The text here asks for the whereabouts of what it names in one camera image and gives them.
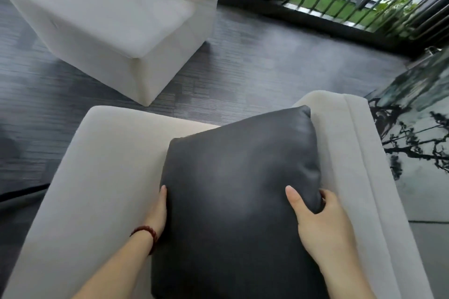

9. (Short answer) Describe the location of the person's left hand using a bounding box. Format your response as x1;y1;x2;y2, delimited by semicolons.
144;185;168;240

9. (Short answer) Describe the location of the person's right hand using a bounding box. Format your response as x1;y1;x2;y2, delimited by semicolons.
285;185;359;272

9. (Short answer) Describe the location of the dark grey leather cushion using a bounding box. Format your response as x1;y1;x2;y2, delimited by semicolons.
151;105;330;299

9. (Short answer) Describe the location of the person's right forearm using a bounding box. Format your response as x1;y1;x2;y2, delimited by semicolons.
320;250;377;299

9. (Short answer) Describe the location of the person's left forearm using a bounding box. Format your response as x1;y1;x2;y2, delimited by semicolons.
72;228;155;299

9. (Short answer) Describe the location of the beige fabric armchair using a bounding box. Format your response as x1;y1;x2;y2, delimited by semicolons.
0;90;435;299

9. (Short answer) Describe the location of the black and white patterned rug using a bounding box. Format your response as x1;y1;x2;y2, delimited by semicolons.
365;48;449;223

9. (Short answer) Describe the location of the white fabric armchair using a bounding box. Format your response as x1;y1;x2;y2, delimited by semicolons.
0;0;228;107

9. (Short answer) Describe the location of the green plant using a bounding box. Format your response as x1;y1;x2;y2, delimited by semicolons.
372;0;421;40

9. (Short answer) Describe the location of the dark red bead bracelet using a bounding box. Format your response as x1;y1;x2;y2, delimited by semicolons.
130;226;158;256

